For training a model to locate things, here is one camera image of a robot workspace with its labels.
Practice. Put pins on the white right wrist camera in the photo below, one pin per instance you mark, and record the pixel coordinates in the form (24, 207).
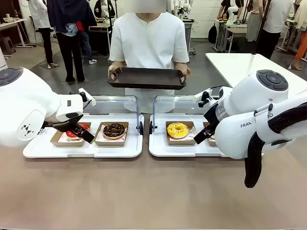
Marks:
(201, 94)

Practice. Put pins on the person white shirt black trousers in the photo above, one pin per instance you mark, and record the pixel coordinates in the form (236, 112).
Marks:
(275, 19)

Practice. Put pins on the person's left hand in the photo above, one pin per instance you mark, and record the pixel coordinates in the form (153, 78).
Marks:
(188, 71)

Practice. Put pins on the person in blue jeans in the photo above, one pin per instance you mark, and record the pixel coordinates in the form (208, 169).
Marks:
(86, 43)

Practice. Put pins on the yellow sprinkled donut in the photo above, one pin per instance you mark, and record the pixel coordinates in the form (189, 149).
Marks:
(177, 130)

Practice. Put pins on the white side table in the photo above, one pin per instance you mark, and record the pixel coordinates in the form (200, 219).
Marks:
(239, 67)

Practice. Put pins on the person in grey skirt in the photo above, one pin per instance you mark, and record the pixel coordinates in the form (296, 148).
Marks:
(254, 26)

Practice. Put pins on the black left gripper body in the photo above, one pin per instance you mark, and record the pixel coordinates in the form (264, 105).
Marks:
(62, 124)

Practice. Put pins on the person's right hand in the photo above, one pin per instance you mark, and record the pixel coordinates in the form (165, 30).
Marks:
(111, 70)

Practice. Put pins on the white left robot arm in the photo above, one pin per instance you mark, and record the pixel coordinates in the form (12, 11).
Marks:
(24, 100)

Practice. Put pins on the clear plastic display lid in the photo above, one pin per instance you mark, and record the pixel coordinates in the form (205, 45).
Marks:
(120, 96)
(172, 96)

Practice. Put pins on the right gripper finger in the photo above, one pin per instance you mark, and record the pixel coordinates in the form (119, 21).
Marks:
(202, 136)
(210, 125)

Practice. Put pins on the dark brown serving tray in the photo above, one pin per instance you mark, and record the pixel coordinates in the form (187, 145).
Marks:
(146, 79)

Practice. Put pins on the white display tray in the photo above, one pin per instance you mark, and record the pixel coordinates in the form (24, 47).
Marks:
(158, 148)
(115, 151)

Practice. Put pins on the black backpack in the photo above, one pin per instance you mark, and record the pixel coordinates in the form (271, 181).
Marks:
(212, 34)

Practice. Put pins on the white cylindrical air purifier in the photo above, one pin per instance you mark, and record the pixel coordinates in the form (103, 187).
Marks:
(2, 57)

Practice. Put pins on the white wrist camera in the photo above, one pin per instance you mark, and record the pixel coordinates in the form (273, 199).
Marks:
(201, 94)
(87, 97)

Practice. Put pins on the person in orange trousers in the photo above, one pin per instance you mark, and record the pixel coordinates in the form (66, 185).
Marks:
(302, 45)

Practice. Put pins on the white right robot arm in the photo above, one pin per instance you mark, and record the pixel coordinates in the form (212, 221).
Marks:
(239, 134)

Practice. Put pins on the person in white shirt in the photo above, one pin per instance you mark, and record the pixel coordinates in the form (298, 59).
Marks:
(148, 43)

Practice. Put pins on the background work desk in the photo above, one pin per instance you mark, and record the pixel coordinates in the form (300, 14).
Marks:
(236, 31)

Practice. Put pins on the white printed paper liner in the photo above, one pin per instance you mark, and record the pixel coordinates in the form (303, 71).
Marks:
(99, 138)
(192, 134)
(62, 138)

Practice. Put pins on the black slanted pole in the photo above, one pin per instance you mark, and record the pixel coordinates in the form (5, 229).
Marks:
(259, 36)

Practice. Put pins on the grey stool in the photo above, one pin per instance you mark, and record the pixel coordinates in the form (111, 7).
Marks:
(7, 44)

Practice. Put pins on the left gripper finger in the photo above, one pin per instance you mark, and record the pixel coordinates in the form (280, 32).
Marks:
(82, 127)
(87, 137)

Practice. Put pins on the chocolate donut with white drizzle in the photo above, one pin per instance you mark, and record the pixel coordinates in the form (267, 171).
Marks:
(211, 137)

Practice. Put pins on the red glazed donut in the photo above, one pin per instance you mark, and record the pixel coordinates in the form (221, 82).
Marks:
(72, 136)

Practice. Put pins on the person's left forearm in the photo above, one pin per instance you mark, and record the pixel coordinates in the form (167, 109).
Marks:
(181, 65)

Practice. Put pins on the person in dark jacket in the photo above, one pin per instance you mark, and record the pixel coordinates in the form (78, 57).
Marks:
(69, 48)

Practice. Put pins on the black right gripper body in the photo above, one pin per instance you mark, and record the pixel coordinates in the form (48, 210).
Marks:
(212, 115)

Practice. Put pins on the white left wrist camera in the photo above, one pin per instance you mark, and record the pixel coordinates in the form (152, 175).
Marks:
(87, 97)

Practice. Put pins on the wooden desk white legs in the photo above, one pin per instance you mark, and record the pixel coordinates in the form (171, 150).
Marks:
(12, 22)

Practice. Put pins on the brown cardboard donut tray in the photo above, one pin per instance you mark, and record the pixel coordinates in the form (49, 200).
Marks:
(180, 142)
(206, 124)
(110, 143)
(64, 143)

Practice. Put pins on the person's right forearm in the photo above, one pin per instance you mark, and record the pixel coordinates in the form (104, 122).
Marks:
(118, 64)

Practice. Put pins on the person in white coat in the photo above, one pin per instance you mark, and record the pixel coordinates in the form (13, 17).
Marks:
(39, 14)

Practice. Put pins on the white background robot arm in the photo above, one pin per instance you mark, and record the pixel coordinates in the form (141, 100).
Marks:
(231, 12)

